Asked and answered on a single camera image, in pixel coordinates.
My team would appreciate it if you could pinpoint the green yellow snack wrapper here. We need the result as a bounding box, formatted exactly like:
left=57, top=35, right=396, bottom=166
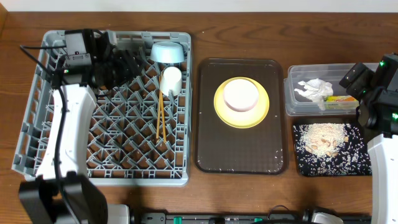
left=325, top=96, right=359, bottom=110

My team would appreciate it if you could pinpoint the light blue bowl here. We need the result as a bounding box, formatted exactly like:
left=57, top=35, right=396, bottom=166
left=150, top=42, right=185, bottom=63

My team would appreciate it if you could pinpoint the white paper napkin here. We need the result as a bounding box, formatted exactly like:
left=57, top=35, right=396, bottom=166
left=294, top=78, right=333, bottom=111

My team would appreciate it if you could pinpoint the cream white cup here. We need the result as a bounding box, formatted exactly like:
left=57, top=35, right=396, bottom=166
left=160, top=67, right=182, bottom=96

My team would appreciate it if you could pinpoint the food scraps rice pile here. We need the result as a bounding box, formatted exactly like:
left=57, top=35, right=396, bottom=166
left=294, top=123, right=373, bottom=175

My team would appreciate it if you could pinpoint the wooden chopstick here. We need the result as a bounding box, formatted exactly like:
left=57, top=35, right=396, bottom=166
left=155, top=76, right=162, bottom=142
left=159, top=90, right=167, bottom=144

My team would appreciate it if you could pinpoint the pink bowl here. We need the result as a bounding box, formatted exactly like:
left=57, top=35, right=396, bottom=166
left=223, top=78, right=259, bottom=112

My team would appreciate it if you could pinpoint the yellow plate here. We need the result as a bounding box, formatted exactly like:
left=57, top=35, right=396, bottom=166
left=213, top=77, right=270, bottom=129

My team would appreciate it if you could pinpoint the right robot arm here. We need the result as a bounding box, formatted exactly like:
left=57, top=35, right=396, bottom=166
left=358, top=54, right=397, bottom=224

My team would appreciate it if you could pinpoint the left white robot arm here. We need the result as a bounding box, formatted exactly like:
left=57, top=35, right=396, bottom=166
left=19, top=29, right=142, bottom=223

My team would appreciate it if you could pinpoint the clear plastic waste bin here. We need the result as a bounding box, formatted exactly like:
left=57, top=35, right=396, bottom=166
left=284, top=63, right=380, bottom=117

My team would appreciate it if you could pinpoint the grey dishwasher rack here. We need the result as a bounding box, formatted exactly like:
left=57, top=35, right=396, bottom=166
left=12, top=30, right=192, bottom=186

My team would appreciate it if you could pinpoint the black waste tray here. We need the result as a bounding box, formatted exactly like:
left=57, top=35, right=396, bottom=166
left=292, top=118, right=374, bottom=177

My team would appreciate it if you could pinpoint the dark brown serving tray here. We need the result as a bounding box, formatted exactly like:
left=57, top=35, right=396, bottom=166
left=195, top=58, right=289, bottom=175

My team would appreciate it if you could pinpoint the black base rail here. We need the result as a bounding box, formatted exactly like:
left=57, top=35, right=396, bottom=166
left=107, top=203, right=373, bottom=224

